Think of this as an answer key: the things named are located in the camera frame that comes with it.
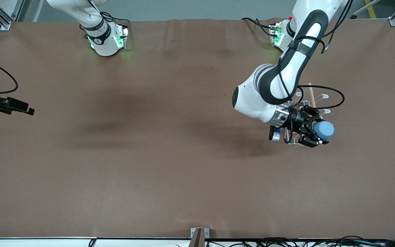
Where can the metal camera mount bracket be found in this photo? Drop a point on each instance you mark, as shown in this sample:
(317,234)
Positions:
(199,235)

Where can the thin white pipe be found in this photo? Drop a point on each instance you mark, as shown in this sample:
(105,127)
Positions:
(363,9)

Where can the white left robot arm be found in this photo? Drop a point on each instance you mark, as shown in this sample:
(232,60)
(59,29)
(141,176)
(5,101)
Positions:
(252,99)

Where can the blue plastic cup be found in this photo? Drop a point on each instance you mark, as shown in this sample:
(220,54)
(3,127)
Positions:
(324,129)

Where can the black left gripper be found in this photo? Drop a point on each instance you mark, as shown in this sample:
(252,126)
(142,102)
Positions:
(297,121)

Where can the brown table cover sheet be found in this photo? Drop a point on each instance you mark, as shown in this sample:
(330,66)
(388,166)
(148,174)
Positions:
(149,171)

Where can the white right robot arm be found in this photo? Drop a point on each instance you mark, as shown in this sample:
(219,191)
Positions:
(105,44)

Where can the white table edge rail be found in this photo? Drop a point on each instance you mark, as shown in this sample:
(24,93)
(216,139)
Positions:
(29,243)

